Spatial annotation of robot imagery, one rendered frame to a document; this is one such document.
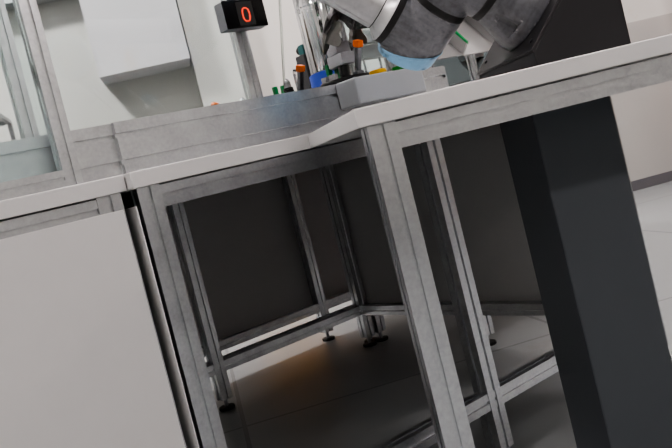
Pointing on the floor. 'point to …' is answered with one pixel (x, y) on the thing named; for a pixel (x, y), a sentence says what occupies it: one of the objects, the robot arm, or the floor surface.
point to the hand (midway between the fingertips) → (337, 47)
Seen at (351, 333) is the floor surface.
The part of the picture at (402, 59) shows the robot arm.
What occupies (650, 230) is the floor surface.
